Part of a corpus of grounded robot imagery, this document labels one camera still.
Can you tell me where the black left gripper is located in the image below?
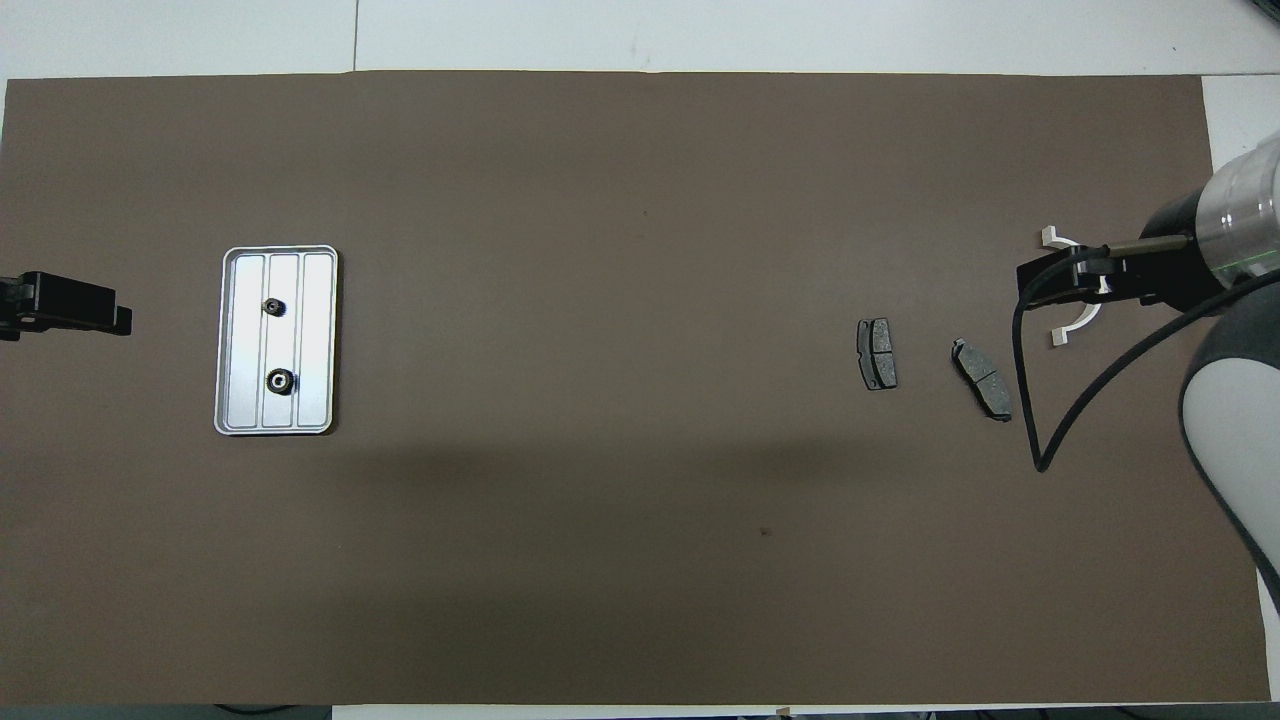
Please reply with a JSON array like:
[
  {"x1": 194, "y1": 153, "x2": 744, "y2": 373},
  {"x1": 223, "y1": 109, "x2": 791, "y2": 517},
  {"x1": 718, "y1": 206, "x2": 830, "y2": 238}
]
[{"x1": 0, "y1": 271, "x2": 133, "y2": 342}]

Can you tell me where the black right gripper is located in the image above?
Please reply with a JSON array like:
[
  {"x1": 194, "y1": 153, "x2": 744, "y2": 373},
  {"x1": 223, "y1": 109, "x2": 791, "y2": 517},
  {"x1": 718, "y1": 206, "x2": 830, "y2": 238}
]
[{"x1": 1016, "y1": 236, "x2": 1223, "y2": 309}]

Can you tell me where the silver metal tray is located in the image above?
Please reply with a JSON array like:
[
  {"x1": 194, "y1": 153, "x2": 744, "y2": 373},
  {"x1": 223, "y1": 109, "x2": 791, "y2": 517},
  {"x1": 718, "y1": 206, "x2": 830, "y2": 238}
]
[{"x1": 213, "y1": 245, "x2": 339, "y2": 437}]

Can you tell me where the dark curved brake pad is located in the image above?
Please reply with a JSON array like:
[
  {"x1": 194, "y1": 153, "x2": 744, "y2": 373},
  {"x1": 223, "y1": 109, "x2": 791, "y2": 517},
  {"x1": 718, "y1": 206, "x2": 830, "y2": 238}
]
[{"x1": 950, "y1": 338, "x2": 1014, "y2": 423}]

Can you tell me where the dark rectangular brake pad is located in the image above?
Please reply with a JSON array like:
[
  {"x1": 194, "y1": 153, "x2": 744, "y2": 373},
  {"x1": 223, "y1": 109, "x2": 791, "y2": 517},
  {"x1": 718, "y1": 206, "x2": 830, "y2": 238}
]
[{"x1": 857, "y1": 318, "x2": 899, "y2": 392}]

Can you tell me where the brown table mat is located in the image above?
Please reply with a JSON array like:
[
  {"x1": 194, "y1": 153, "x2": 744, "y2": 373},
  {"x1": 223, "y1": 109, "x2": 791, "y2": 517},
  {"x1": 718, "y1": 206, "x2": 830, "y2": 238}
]
[{"x1": 0, "y1": 70, "x2": 1273, "y2": 707}]

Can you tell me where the white half ring bracket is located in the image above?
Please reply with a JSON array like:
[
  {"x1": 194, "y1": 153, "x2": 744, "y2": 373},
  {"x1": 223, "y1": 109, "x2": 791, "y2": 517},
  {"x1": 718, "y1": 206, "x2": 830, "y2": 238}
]
[{"x1": 1040, "y1": 226, "x2": 1105, "y2": 348}]

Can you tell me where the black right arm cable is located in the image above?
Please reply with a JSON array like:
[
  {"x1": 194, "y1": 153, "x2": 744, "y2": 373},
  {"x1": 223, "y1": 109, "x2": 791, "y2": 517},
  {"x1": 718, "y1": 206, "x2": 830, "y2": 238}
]
[{"x1": 1011, "y1": 240, "x2": 1280, "y2": 474}]

